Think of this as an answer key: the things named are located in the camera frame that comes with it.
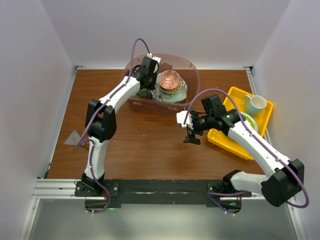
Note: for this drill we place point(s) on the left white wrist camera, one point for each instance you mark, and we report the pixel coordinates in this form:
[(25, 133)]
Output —
[(156, 58)]

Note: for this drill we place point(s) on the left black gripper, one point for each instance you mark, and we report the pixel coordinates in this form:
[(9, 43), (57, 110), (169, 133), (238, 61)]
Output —
[(154, 74)]

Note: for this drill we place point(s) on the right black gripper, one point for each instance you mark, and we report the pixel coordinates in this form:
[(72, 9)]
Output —
[(191, 138)]

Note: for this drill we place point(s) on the mint green rectangular dish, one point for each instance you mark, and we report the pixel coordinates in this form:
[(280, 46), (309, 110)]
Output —
[(175, 97)]

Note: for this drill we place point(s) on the green plate white rim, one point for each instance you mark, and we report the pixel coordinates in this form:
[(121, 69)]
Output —
[(249, 123)]

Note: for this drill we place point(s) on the white cream bowl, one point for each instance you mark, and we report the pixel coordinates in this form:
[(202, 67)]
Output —
[(171, 91)]

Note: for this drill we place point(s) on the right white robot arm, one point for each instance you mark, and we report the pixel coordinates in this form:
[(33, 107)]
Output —
[(283, 178)]

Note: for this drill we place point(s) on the light blue mug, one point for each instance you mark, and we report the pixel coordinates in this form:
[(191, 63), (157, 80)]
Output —
[(254, 104)]

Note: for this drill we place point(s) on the red patterned bowl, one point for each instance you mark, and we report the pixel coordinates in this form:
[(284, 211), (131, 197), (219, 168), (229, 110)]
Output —
[(169, 79)]

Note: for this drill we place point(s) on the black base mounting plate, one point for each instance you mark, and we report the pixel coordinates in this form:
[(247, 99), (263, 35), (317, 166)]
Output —
[(151, 192)]

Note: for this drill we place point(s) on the pink translucent plastic bin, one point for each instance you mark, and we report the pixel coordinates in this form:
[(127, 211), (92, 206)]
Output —
[(169, 104)]

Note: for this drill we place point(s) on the aluminium frame rail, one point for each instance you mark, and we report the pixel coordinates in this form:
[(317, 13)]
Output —
[(54, 212)]

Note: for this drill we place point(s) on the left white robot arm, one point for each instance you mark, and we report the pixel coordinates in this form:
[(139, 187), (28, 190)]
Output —
[(101, 123)]

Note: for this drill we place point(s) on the yellow plastic tray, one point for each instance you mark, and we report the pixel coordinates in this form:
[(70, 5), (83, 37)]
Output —
[(219, 139)]

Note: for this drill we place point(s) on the blue floral plate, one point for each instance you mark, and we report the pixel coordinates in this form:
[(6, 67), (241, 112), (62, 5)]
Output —
[(155, 95)]

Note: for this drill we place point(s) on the brown beige bowl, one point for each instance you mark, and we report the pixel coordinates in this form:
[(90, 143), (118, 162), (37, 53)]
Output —
[(143, 93)]

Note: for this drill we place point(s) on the yellow flower patterned bowl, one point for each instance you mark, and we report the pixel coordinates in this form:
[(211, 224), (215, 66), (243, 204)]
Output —
[(167, 93)]

